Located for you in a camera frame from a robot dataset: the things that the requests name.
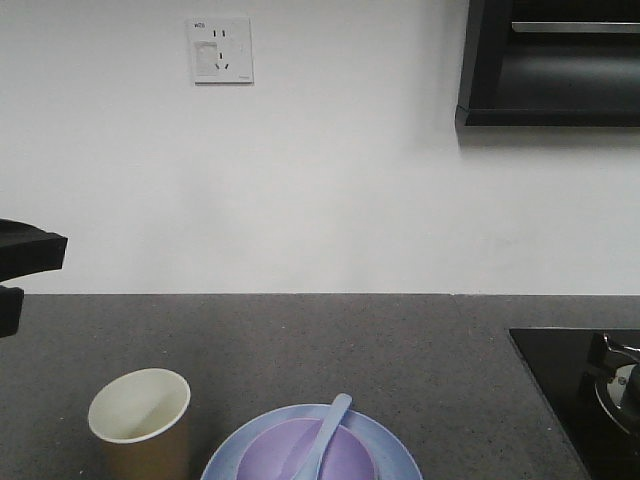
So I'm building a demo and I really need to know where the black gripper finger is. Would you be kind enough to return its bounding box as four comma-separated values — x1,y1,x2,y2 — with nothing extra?
0,286,24,338
1,219,68,280

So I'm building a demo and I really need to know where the brown paper cup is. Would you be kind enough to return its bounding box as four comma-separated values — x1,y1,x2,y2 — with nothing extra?
87,368,191,479

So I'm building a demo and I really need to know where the purple plastic bowl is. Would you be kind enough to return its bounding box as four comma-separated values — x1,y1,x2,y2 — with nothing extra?
236,418,377,480

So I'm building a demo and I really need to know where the light blue spoon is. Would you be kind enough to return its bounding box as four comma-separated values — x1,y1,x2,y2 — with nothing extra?
280,393,353,479

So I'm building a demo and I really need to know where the light blue plate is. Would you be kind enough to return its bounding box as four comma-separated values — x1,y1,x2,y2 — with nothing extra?
201,404,423,480

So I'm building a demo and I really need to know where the black range hood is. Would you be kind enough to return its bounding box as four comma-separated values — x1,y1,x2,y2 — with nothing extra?
455,0,639,127

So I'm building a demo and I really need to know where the black gas stove top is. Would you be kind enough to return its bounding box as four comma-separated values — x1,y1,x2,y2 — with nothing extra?
509,327,639,479

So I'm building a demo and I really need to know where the stove burner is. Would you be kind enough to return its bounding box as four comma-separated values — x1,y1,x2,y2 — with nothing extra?
587,332,639,440

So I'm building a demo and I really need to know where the white wall socket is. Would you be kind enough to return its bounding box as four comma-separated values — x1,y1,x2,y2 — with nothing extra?
185,17,254,85

